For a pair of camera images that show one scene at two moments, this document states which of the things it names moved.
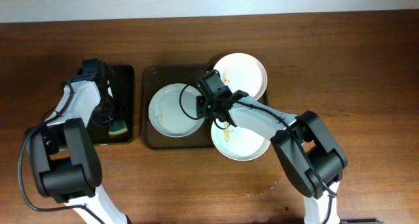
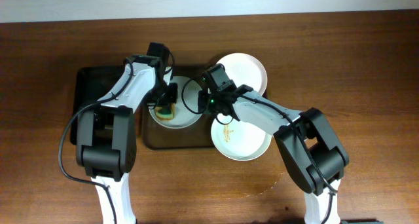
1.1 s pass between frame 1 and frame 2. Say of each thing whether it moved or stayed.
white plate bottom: stayed
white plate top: stayed
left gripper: moved
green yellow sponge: moved
